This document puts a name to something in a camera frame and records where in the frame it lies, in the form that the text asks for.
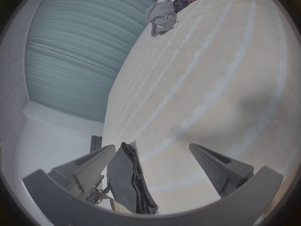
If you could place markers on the black chest of drawers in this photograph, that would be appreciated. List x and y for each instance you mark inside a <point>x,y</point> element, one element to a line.
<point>96,143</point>

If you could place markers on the blue-green curtain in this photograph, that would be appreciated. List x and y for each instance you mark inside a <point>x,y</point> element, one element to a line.
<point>68,83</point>
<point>94,20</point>

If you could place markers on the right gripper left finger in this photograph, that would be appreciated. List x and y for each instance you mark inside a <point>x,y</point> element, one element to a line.
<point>70,173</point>

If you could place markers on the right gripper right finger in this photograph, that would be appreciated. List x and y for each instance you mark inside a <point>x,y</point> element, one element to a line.
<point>232,173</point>

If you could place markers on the bed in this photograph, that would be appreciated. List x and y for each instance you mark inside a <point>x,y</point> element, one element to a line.
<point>199,79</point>

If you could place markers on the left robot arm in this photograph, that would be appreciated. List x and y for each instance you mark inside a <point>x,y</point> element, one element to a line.
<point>96,193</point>

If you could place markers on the grey garment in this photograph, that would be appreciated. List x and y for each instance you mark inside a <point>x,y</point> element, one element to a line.
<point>162,15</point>

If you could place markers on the black shiny garment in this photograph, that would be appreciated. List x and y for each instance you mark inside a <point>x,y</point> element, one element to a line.
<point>181,5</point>

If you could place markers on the black T-shirt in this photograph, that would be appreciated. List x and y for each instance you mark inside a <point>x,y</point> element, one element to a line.
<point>124,180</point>

